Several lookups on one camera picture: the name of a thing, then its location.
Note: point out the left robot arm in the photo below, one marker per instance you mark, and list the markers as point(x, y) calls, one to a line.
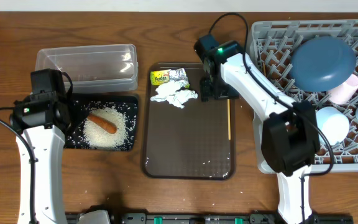
point(41, 121)

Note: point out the black plastic tray bin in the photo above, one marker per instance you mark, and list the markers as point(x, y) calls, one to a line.
point(102, 97)

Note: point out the grey dishwasher rack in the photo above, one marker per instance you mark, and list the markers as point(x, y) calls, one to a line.
point(273, 42)

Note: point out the clear plastic bin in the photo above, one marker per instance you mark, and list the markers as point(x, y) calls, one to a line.
point(94, 68)

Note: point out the pile of white rice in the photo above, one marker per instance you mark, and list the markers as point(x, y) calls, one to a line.
point(90, 136)

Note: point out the brown serving tray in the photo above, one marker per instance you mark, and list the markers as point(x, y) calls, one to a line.
point(188, 143)

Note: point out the orange carrot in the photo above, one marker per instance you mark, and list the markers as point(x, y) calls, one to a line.
point(106, 125)

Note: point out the yellow snack wrapper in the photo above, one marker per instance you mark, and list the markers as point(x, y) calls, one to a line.
point(159, 77)

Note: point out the light blue small bowl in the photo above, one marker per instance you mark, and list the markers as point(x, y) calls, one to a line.
point(334, 125)

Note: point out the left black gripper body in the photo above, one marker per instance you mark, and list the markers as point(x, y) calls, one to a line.
point(74, 121)

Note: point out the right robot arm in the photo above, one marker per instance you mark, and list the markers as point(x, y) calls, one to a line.
point(288, 135)

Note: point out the dark blue plate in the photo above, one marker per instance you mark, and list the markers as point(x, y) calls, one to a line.
point(322, 63)

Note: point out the white foil paper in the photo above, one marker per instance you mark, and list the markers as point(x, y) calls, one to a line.
point(177, 91)

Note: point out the pink white cup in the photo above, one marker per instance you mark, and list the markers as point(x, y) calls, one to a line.
point(344, 92)

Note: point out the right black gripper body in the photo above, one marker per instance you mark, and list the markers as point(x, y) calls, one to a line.
point(212, 90)

